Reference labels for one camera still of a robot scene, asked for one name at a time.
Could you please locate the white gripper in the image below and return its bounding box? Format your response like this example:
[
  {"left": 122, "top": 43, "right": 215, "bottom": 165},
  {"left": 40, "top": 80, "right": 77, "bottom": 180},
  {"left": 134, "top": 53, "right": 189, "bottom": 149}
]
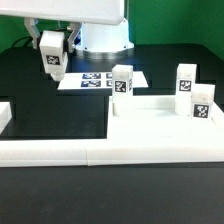
[{"left": 0, "top": 0, "right": 124, "bottom": 53}]

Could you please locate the white square tabletop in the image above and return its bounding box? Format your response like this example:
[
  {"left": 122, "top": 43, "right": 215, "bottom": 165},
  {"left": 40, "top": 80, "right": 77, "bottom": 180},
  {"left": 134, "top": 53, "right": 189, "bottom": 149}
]
[{"left": 107, "top": 95, "right": 224, "bottom": 140}]

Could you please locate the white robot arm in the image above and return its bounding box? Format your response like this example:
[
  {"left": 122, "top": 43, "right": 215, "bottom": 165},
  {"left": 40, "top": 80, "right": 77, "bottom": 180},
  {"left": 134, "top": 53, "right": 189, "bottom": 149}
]
[{"left": 0, "top": 0, "right": 133, "bottom": 57}]

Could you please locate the white marker sheet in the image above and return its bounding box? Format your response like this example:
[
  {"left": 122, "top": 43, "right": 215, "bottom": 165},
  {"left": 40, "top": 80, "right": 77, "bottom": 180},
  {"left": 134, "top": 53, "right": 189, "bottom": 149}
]
[{"left": 58, "top": 71, "right": 148, "bottom": 90}]

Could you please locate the white U-shaped fence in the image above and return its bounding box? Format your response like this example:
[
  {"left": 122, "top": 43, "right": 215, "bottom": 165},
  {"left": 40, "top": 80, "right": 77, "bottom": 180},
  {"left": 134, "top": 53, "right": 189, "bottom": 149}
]
[{"left": 0, "top": 101, "right": 224, "bottom": 168}]

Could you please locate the black cable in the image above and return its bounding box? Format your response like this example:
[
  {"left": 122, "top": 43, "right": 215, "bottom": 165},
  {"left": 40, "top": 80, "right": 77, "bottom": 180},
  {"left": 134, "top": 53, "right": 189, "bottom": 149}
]
[{"left": 11, "top": 35, "right": 34, "bottom": 49}]

